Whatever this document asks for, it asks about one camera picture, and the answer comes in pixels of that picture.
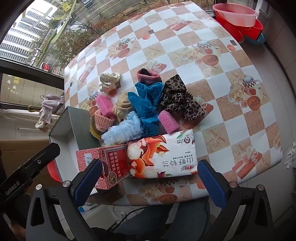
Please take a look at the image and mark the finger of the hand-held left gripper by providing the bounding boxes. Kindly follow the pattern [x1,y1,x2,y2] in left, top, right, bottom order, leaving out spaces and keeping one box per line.
[22,142,61,181]

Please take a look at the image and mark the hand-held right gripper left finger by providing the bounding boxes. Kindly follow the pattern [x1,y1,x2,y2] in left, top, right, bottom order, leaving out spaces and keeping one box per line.
[25,159,103,241]

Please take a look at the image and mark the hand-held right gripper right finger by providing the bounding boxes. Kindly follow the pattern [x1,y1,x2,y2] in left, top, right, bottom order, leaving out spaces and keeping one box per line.
[197,159,282,241]

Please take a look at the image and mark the white cardboard box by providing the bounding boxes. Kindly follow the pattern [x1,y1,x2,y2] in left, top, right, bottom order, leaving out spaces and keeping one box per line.
[49,106,130,186]

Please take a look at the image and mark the pink multicolour knit hat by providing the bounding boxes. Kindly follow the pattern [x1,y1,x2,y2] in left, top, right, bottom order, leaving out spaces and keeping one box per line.
[90,109,115,139]

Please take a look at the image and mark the light blue fluffy cloth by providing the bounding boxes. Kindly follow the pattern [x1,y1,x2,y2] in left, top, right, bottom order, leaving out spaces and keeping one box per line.
[101,111,143,147]

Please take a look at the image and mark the pink sponge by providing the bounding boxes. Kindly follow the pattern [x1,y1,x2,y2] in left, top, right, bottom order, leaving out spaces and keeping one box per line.
[158,110,181,134]
[96,95,116,116]

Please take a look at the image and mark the beige knit hat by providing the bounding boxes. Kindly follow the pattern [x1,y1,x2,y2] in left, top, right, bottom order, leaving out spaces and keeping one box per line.
[112,91,136,122]

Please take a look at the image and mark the teal blue cloth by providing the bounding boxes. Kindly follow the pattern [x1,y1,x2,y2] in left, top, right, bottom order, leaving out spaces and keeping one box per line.
[128,91,163,137]
[135,82,165,105]

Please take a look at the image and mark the leopard print scrunchie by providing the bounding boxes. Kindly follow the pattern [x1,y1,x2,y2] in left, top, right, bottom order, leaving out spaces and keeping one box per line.
[159,74,206,122]

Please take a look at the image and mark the cream polka dot scrunchie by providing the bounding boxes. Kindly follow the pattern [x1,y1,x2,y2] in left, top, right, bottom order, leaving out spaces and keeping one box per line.
[99,72,122,95]

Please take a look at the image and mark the pink and dark knit cuff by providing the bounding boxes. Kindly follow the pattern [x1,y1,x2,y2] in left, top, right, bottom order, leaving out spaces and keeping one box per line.
[136,68,162,85]

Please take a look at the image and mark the white bottle with blue cap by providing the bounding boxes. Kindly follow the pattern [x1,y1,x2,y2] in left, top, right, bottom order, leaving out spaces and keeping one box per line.
[78,203,99,212]

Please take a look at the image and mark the red patterned box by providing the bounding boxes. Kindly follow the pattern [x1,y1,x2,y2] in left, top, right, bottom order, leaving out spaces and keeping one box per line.
[76,144,132,193]

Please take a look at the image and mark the lavender towel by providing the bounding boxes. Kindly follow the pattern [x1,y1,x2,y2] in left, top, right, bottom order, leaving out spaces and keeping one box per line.
[38,93,65,124]

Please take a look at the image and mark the floral tissue pack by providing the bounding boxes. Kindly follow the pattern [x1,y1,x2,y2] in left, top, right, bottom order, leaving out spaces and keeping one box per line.
[127,128,199,179]

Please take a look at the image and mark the person's jeans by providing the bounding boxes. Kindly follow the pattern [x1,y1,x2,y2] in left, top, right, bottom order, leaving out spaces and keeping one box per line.
[113,198,216,241]

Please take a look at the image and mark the checkered printed tablecloth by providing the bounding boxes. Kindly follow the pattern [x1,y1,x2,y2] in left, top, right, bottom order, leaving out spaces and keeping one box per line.
[63,1,284,207]

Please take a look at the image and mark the blue plastic basin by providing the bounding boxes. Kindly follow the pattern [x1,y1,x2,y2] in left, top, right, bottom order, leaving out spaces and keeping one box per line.
[245,32,266,45]

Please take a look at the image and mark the red plastic basin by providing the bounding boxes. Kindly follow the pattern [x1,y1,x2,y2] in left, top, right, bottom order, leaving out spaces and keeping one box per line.
[215,11,264,43]

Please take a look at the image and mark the pink plastic basin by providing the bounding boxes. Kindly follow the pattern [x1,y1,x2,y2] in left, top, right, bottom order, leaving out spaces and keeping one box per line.
[212,3,259,26]

